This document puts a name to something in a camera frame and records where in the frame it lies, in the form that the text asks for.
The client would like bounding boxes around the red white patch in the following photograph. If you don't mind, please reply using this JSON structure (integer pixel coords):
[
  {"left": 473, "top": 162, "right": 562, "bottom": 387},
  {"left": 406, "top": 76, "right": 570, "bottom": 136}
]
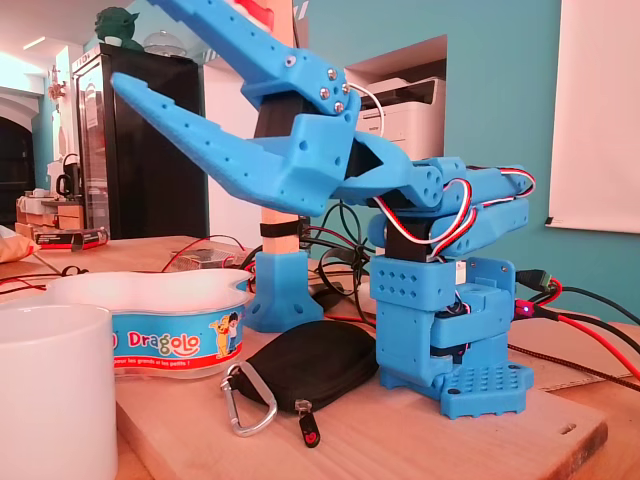
[{"left": 233, "top": 0, "right": 277, "bottom": 34}]

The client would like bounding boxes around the black glass-door fridge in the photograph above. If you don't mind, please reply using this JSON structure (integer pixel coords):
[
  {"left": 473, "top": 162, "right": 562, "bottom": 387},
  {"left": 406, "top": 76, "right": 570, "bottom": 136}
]
[{"left": 71, "top": 42, "right": 210, "bottom": 241}]

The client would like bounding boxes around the glass dome cover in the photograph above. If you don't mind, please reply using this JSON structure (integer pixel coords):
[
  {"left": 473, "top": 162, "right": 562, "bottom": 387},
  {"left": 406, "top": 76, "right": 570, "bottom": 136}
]
[{"left": 142, "top": 29, "right": 189, "bottom": 58}]

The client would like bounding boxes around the white office printer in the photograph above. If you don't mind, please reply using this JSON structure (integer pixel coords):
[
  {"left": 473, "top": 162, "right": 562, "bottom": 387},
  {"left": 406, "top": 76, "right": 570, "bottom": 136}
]
[{"left": 355, "top": 75, "right": 447, "bottom": 160}]

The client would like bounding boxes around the clear-covered power supply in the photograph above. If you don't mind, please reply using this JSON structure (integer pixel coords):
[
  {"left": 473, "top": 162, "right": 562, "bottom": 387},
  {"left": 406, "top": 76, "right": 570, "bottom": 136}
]
[{"left": 168, "top": 246, "right": 247, "bottom": 275}]

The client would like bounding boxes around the black electric kettle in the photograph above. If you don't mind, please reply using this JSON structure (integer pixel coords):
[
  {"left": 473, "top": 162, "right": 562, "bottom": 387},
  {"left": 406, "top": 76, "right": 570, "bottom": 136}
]
[{"left": 53, "top": 152, "right": 85, "bottom": 201}]

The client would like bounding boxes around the green Yoda figure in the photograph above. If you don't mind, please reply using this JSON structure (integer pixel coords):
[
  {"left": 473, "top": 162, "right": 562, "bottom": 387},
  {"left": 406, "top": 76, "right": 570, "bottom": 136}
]
[{"left": 93, "top": 5, "right": 146, "bottom": 52}]

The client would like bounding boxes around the wooden drawer unit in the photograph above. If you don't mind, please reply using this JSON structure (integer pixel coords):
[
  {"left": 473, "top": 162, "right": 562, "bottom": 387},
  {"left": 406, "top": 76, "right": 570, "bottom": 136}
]
[{"left": 13, "top": 193, "right": 87, "bottom": 241}]

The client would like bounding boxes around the red black flat box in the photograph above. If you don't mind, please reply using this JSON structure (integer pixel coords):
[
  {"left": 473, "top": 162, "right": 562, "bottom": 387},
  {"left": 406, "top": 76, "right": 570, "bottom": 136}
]
[{"left": 30, "top": 226, "right": 111, "bottom": 251}]

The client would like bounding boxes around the clear plastic Dragolo candy bowl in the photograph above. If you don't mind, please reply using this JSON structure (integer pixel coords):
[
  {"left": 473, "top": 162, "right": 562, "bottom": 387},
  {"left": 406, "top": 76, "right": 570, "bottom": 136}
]
[{"left": 47, "top": 268, "right": 255, "bottom": 384}]

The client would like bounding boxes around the black zip pouch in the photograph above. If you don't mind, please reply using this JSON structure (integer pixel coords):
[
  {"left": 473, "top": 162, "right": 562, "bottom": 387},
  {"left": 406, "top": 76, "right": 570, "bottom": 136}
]
[{"left": 239, "top": 319, "right": 380, "bottom": 415}]

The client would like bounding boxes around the beige paper bag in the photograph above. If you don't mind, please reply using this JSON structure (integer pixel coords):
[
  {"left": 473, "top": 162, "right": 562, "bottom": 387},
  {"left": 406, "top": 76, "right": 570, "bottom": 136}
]
[{"left": 0, "top": 224, "right": 41, "bottom": 265}]

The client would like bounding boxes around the green power connector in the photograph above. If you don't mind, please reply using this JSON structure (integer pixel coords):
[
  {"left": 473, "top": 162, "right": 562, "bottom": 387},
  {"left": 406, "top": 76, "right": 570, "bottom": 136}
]
[{"left": 514, "top": 268, "right": 564, "bottom": 295}]

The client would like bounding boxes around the red motor controller board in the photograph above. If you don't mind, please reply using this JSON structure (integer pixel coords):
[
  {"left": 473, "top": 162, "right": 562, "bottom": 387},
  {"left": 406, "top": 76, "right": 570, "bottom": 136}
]
[{"left": 513, "top": 298, "right": 541, "bottom": 322}]

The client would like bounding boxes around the white projection board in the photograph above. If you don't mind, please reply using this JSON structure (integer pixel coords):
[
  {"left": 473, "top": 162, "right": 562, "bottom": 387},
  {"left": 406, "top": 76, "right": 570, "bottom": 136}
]
[{"left": 545, "top": 0, "right": 640, "bottom": 235}]

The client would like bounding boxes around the black zipper pull red heart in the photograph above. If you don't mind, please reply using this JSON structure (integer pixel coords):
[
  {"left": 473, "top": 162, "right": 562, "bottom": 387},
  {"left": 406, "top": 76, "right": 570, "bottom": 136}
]
[{"left": 294, "top": 397, "right": 323, "bottom": 450}]

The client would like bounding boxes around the silver carabiner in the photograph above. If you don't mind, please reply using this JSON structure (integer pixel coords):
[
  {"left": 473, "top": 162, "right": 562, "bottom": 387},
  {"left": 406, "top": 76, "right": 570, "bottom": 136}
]
[{"left": 219, "top": 360, "right": 279, "bottom": 439}]

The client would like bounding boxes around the white ceramic mug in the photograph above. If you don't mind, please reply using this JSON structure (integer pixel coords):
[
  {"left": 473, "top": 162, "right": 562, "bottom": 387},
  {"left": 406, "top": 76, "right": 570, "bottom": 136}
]
[{"left": 0, "top": 303, "right": 120, "bottom": 480}]

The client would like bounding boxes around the large light wooden board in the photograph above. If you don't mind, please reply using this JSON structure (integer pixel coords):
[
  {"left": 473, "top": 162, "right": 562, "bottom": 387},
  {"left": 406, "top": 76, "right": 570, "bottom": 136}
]
[{"left": 114, "top": 309, "right": 610, "bottom": 480}]

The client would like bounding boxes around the black velcro strap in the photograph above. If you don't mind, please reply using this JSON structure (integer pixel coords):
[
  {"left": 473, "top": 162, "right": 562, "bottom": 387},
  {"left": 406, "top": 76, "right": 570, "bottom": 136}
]
[{"left": 258, "top": 222, "right": 303, "bottom": 240}]

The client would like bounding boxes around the thin red wire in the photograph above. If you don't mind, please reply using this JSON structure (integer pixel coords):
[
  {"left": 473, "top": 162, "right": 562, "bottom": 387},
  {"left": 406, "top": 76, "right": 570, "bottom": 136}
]
[{"left": 160, "top": 233, "right": 247, "bottom": 274}]

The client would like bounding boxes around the wooden square post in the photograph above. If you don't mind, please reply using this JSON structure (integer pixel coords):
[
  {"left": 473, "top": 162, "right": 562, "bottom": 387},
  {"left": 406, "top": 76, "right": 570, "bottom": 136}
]
[{"left": 259, "top": 0, "right": 302, "bottom": 256}]

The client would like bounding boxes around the thick black cable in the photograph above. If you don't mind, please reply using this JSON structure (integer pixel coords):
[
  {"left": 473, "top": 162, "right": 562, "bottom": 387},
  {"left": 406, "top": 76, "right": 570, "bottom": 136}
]
[{"left": 299, "top": 197, "right": 377, "bottom": 326}]

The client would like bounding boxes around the blue printed post foot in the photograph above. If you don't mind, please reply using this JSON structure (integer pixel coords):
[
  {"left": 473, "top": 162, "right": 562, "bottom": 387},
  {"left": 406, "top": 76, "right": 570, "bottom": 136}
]
[{"left": 243, "top": 249, "right": 325, "bottom": 334}]

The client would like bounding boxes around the small wall ornament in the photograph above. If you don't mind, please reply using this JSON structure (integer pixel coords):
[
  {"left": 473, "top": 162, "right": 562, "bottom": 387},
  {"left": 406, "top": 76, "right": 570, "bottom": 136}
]
[{"left": 47, "top": 64, "right": 69, "bottom": 104}]

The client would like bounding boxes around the black power cable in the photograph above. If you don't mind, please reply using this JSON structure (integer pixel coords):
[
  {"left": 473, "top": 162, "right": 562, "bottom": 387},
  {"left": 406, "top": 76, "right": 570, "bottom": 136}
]
[{"left": 529, "top": 285, "right": 640, "bottom": 354}]

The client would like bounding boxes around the braided black red cable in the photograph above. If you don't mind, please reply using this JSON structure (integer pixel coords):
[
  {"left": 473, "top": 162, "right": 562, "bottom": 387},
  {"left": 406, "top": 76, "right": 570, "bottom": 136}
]
[{"left": 507, "top": 343, "right": 640, "bottom": 394}]

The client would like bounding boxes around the red power cable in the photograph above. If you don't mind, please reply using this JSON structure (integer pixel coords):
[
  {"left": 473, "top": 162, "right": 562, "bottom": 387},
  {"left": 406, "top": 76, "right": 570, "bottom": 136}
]
[{"left": 537, "top": 278, "right": 640, "bottom": 381}]

